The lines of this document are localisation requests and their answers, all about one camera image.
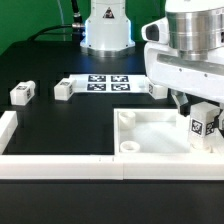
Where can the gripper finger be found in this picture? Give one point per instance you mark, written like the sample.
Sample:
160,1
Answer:
221,120

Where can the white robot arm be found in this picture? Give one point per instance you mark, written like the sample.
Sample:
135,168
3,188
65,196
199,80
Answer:
108,29

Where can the white marker base plate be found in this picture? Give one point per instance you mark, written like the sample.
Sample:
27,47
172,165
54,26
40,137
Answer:
109,83

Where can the white square table top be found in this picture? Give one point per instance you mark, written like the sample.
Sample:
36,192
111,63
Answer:
151,131

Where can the white U-shaped obstacle fence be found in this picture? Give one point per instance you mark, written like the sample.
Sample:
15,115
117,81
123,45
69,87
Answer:
191,166

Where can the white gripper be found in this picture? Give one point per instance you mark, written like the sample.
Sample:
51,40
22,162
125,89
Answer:
185,52

